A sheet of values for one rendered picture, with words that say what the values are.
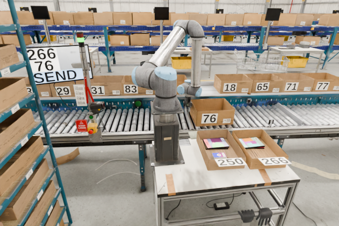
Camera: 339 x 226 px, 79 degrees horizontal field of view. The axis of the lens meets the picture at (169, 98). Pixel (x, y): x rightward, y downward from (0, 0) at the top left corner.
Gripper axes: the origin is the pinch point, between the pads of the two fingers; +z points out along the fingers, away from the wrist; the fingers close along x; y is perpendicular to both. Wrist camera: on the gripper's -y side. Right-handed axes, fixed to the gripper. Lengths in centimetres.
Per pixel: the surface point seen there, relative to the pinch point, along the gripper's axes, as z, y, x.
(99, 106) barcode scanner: -27, 37, -82
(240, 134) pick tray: 0, 47, 41
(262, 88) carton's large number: -15, -29, 97
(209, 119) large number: -2.6, 22.4, 18.5
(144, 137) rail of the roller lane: 11, 31, -46
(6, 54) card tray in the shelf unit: -79, 84, -112
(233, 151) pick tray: 4, 65, 29
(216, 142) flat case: 2, 54, 17
